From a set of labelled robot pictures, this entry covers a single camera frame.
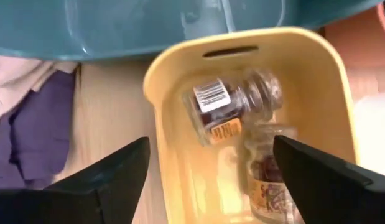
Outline small yellow plastic bin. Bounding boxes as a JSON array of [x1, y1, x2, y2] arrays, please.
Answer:
[[142, 26, 359, 224]]

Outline purple cloth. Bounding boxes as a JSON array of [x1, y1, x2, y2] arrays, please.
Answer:
[[0, 70, 78, 189]]

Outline blue plastic bin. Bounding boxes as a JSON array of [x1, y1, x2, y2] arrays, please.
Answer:
[[0, 0, 384, 62]]

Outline orange plastic bin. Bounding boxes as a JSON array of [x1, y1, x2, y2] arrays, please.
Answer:
[[322, 2, 385, 103]]

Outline small glass jar patterned label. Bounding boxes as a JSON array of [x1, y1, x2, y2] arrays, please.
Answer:
[[238, 123, 305, 224]]

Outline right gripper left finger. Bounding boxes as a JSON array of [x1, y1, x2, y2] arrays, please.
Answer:
[[0, 136, 151, 224]]

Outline small glass jar barcode label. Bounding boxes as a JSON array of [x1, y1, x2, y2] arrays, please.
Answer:
[[182, 70, 285, 147]]

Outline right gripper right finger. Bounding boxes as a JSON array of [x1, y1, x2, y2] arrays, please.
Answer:
[[272, 134, 385, 224]]

